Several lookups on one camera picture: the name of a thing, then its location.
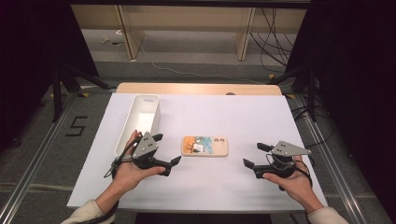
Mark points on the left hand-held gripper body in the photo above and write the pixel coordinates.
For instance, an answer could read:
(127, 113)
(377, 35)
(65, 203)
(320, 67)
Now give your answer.
(145, 146)

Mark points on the person's left hand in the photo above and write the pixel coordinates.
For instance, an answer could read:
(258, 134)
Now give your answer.
(130, 177)

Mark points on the black curtain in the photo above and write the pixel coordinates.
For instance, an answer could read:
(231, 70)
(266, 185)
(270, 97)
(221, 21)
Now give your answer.
(358, 77)
(34, 56)

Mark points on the light wooden table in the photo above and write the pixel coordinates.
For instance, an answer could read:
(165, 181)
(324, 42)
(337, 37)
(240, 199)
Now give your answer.
(186, 88)

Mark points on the beige phone case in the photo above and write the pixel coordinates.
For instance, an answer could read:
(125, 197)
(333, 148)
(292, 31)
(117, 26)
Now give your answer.
(204, 146)

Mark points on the aluminium rail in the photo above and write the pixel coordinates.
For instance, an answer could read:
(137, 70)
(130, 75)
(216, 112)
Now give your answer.
(34, 161)
(330, 161)

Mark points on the white table sheet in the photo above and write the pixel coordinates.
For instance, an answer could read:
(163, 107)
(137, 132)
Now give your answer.
(218, 118)

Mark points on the small white paper scrap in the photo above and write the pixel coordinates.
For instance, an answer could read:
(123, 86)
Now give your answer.
(119, 32)

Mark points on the long beige wooden desk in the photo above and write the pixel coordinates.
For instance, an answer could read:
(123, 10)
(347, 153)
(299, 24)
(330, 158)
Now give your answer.
(186, 18)

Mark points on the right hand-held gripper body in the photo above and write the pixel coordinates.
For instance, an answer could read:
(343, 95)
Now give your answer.
(286, 149)

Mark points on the white rectangular plastic box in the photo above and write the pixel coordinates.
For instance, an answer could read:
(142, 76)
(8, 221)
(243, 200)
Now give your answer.
(141, 118)

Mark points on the black pen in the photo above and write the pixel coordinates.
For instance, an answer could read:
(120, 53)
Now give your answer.
(117, 43)

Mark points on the black stand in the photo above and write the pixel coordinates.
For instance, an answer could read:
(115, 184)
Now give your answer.
(311, 93)
(57, 93)

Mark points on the person's right hand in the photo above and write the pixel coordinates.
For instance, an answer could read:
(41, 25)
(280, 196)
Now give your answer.
(297, 186)

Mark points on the small white floor object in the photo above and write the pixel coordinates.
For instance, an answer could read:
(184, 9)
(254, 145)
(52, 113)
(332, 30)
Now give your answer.
(104, 39)

